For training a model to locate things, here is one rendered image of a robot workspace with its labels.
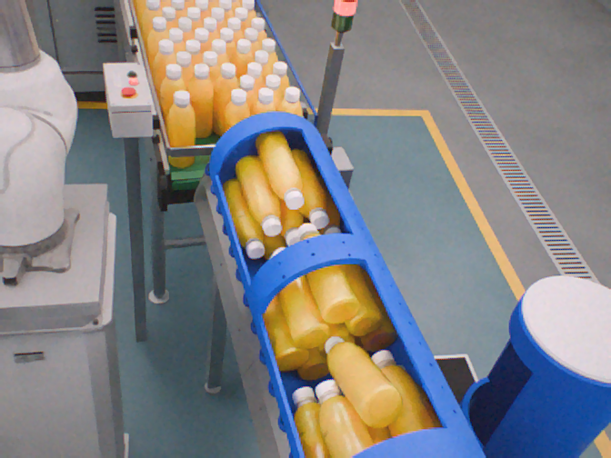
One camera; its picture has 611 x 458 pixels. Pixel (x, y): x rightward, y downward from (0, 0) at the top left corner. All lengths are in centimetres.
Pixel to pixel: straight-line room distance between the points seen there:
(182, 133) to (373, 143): 201
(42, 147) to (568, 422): 119
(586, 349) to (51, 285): 107
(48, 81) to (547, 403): 120
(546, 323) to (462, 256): 165
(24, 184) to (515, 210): 269
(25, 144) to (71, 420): 71
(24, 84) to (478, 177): 268
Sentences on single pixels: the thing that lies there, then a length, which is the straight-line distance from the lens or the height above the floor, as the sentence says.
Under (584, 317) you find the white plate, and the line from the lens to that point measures 155.
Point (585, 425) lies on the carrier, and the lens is 159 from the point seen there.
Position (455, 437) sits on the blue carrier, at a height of 122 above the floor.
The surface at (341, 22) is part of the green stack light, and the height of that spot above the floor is 119.
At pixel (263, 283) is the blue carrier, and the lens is 120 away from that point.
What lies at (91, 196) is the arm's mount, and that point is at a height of 106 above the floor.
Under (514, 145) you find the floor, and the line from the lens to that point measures 396.
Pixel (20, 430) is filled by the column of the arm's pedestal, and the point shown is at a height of 61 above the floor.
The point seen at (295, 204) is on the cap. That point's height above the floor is 116.
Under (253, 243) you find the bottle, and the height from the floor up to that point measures 107.
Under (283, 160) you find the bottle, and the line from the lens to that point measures 140.
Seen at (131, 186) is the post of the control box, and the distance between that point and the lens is 198.
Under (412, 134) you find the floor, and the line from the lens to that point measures 378.
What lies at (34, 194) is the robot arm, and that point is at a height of 124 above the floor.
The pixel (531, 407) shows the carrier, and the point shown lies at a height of 87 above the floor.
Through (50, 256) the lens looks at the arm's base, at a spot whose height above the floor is 110.
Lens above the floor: 206
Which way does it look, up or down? 43 degrees down
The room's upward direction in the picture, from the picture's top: 11 degrees clockwise
